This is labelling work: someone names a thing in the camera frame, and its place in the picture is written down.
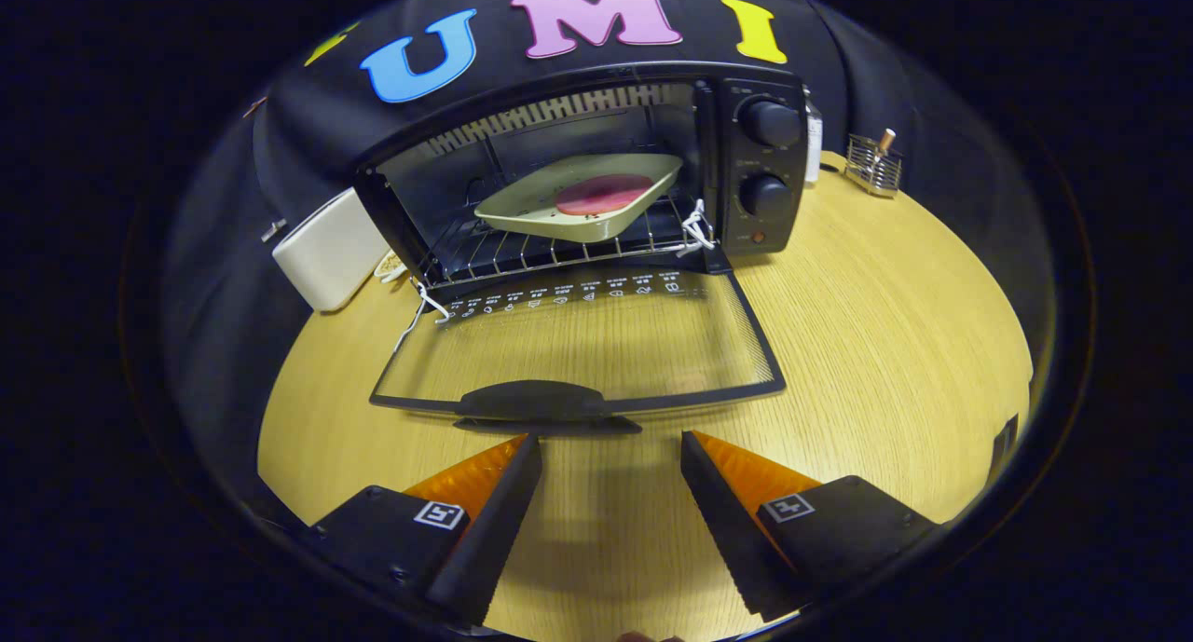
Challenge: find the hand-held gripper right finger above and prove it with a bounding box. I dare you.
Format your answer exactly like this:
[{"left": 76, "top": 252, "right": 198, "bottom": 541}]
[{"left": 680, "top": 430, "right": 942, "bottom": 624}]

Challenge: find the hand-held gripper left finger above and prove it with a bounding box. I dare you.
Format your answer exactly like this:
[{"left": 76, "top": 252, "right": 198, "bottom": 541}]
[{"left": 308, "top": 433, "right": 543, "bottom": 629}]

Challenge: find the pale green square plate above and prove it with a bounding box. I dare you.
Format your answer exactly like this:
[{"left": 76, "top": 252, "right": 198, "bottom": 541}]
[{"left": 474, "top": 153, "right": 685, "bottom": 244}]

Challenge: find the pink round food slice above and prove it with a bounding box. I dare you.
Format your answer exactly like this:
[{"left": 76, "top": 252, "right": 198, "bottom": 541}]
[{"left": 555, "top": 174, "right": 655, "bottom": 217}]

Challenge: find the black toaster oven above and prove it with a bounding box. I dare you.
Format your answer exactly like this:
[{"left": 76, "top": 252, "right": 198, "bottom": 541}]
[{"left": 352, "top": 61, "right": 812, "bottom": 436}]

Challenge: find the white bread toaster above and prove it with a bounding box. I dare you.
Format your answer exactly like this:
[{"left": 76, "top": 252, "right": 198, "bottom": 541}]
[{"left": 271, "top": 187, "right": 392, "bottom": 313}]

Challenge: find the clear glass bottle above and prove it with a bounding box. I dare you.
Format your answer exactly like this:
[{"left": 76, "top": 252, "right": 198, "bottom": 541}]
[{"left": 805, "top": 102, "right": 825, "bottom": 184}]

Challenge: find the white string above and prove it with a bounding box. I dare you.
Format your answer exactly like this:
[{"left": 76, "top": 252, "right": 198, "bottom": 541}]
[
  {"left": 680, "top": 198, "right": 718, "bottom": 257},
  {"left": 393, "top": 277, "right": 455, "bottom": 354}
]

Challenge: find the metal wire rack holder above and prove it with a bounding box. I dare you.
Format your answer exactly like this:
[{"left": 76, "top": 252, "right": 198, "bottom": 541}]
[{"left": 845, "top": 134, "right": 903, "bottom": 198}]

